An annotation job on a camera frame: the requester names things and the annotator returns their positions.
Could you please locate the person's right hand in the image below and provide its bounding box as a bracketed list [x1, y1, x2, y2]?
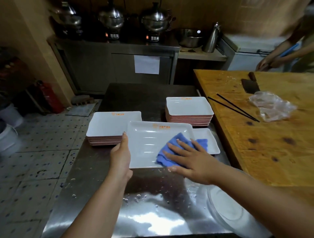
[163, 138, 222, 186]

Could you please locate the person's left hand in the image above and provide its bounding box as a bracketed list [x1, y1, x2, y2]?
[109, 132, 133, 183]

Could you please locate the white rectangular plate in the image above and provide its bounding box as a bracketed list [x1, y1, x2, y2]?
[126, 121, 196, 169]
[192, 128, 221, 155]

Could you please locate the blue cloth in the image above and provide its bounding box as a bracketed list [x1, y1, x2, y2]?
[156, 132, 208, 168]

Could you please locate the stack of white plates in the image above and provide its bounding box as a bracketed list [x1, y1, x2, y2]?
[165, 96, 215, 127]
[86, 111, 143, 146]

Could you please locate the steel work table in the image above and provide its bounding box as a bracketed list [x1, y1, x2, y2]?
[42, 83, 246, 238]

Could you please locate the person's right forearm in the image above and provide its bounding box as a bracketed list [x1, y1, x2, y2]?
[212, 164, 314, 238]

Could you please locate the person's left forearm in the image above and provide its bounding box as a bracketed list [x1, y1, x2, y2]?
[61, 171, 128, 238]

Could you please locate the clear glass bowl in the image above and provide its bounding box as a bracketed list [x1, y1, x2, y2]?
[206, 169, 273, 238]

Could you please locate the loose light floor tile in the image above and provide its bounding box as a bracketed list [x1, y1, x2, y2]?
[65, 103, 97, 117]

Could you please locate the wooden table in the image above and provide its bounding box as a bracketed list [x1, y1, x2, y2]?
[193, 69, 314, 204]

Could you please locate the grey brick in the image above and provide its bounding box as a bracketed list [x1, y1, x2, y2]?
[71, 95, 95, 106]

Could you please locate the red fire extinguisher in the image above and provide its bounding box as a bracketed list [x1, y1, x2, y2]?
[37, 80, 65, 114]

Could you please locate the crumpled clear plastic bag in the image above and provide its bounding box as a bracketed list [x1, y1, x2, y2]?
[249, 91, 298, 122]

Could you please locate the stainless steel cabinet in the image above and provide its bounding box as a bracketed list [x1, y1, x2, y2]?
[48, 37, 181, 95]

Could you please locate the white paper sheet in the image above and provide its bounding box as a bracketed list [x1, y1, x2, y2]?
[134, 55, 160, 75]

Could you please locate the white chest freezer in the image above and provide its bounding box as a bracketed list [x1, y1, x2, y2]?
[218, 34, 290, 72]

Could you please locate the white plastic bucket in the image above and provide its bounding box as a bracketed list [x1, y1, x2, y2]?
[0, 121, 23, 156]
[0, 97, 24, 128]

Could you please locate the beige side counter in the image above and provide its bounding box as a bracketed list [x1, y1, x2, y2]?
[178, 48, 227, 62]

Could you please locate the black induction cooker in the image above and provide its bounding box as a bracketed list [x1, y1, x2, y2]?
[145, 32, 161, 43]
[105, 30, 121, 41]
[55, 25, 84, 40]

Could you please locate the steel jug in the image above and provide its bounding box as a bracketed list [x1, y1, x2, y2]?
[202, 22, 221, 54]

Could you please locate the steel basin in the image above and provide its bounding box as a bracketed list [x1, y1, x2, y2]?
[175, 28, 204, 48]

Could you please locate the dark storage rack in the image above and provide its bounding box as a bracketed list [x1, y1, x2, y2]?
[0, 48, 37, 116]

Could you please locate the steel cleaver with dark handle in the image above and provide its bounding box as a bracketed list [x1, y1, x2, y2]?
[241, 72, 260, 94]

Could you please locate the blue handled tool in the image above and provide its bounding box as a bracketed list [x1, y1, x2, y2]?
[279, 43, 300, 58]

